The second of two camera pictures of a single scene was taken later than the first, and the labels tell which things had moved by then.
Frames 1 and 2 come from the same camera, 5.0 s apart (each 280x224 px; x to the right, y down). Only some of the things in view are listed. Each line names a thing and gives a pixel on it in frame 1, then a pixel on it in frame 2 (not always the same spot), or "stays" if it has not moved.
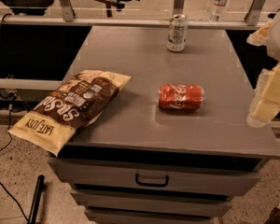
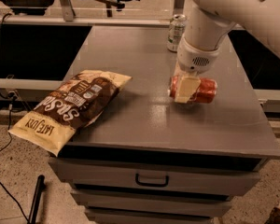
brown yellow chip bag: x=76 y=102 stays
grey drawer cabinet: x=138 y=162 stays
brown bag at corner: x=279 y=215 stays
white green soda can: x=177 y=33 stays
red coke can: x=180 y=97 → x=203 y=94
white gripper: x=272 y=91 → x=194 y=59
